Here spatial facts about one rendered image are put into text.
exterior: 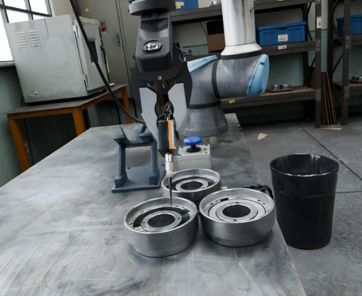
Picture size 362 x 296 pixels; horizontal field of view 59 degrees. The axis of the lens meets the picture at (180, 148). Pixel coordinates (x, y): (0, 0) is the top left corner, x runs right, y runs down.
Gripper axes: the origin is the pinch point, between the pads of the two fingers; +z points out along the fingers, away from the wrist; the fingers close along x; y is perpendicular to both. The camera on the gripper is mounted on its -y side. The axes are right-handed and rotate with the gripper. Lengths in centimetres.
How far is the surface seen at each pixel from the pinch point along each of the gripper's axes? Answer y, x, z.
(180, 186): 1.4, -0.7, 10.2
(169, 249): -14.5, -0.2, 12.1
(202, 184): 1.9, -4.7, 10.3
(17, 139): 180, 144, 37
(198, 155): 13.6, -3.7, 8.9
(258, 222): -13.6, -12.1, 9.5
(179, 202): -5.8, -1.1, 9.8
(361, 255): 91, -74, 93
